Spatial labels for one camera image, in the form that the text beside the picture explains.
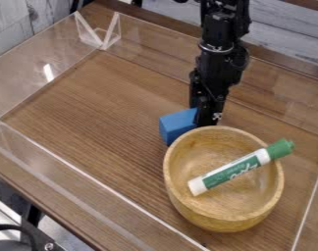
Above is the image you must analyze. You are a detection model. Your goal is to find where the light wooden bowl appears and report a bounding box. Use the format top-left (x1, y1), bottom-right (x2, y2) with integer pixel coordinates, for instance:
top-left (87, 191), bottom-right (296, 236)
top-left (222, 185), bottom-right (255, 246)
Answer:
top-left (163, 126), bottom-right (286, 232)

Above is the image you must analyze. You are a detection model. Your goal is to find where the black metal bracket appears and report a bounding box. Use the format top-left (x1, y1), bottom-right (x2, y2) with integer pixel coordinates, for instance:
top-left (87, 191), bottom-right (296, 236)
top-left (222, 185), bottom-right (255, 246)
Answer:
top-left (21, 220), bottom-right (67, 251)

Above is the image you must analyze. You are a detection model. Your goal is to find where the green and white marker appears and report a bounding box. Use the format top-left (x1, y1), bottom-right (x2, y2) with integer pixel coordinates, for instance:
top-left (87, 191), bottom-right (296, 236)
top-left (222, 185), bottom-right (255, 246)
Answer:
top-left (188, 139), bottom-right (296, 196)

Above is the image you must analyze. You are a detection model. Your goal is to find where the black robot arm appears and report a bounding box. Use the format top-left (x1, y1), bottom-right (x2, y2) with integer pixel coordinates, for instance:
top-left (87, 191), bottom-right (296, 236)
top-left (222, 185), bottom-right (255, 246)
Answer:
top-left (190, 0), bottom-right (253, 127)

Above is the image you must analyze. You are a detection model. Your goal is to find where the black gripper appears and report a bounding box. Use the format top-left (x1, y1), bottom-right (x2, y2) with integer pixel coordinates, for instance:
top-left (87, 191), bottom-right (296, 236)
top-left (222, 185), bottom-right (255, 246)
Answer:
top-left (190, 42), bottom-right (250, 127)

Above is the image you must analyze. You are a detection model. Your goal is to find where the clear acrylic tray wall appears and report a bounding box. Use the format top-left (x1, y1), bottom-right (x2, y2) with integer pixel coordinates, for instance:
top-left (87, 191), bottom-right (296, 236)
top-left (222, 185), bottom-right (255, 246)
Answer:
top-left (0, 5), bottom-right (318, 251)

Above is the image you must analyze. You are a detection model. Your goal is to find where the blue foam block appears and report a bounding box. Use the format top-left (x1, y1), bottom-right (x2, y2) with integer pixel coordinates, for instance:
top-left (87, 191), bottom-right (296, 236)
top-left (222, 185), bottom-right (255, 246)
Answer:
top-left (159, 108), bottom-right (198, 145)

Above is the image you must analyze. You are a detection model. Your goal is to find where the black cable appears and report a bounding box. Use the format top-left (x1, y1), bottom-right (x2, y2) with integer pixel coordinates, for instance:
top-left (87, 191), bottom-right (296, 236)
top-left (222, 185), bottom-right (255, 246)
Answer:
top-left (0, 225), bottom-right (39, 251)

